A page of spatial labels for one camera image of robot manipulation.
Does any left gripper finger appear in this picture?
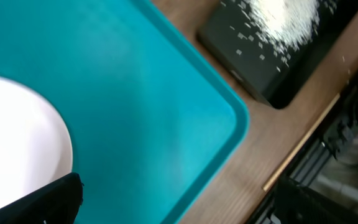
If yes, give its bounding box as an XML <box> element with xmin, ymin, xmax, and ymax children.
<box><xmin>0</xmin><ymin>172</ymin><xmax>83</xmax><ymax>224</ymax></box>

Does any white round plate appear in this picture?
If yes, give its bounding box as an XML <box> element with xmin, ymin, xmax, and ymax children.
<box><xmin>0</xmin><ymin>77</ymin><xmax>73</xmax><ymax>208</ymax></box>

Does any white rice pile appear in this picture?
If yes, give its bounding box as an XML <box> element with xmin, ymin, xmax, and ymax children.
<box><xmin>221</xmin><ymin>0</ymin><xmax>338</xmax><ymax>74</ymax></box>

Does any teal plastic tray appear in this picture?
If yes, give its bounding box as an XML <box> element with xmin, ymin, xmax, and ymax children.
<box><xmin>0</xmin><ymin>0</ymin><xmax>249</xmax><ymax>223</ymax></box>

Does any black rectangular tray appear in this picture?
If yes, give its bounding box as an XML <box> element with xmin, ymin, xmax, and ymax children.
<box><xmin>198</xmin><ymin>1</ymin><xmax>358</xmax><ymax>109</ymax></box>

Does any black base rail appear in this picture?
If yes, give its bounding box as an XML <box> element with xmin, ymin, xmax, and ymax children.
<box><xmin>245</xmin><ymin>72</ymin><xmax>358</xmax><ymax>224</ymax></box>

